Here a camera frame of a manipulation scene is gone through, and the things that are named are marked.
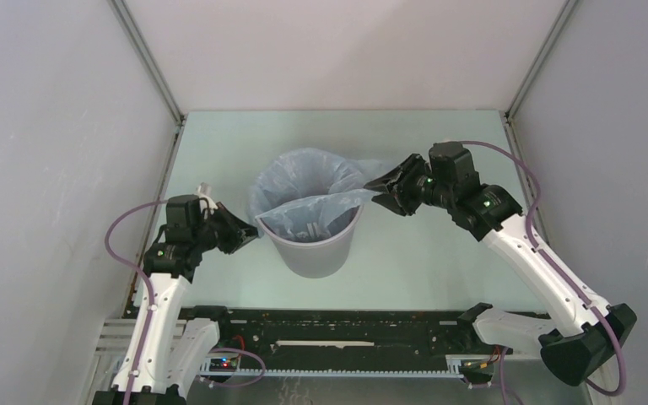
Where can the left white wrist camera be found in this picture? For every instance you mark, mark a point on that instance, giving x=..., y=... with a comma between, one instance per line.
x=207, y=204

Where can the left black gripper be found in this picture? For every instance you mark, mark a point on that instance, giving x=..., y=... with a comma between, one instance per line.
x=239, y=232

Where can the grey cylindrical trash bin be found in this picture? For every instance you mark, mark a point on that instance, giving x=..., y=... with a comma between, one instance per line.
x=318, y=259

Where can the right controller board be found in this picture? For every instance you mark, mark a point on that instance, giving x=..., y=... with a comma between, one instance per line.
x=477, y=366

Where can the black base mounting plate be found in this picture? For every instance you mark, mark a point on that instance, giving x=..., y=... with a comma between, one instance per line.
x=345, y=341

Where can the light blue plastic trash bag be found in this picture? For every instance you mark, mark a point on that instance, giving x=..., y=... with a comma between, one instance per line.
x=308, y=195

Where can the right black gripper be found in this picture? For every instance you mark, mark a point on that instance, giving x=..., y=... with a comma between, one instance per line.
x=395, y=179

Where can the right corner aluminium post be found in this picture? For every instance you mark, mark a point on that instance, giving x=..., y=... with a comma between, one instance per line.
x=544, y=52

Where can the corner aluminium post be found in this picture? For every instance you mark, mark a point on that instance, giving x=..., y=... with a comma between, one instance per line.
x=544, y=52
x=130, y=26

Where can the left corner aluminium post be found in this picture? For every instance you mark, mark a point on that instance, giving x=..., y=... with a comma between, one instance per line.
x=130, y=26

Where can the left controller board with leds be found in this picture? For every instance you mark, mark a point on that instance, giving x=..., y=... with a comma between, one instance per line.
x=224, y=365

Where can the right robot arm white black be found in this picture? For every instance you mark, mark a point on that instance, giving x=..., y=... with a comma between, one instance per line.
x=582, y=330

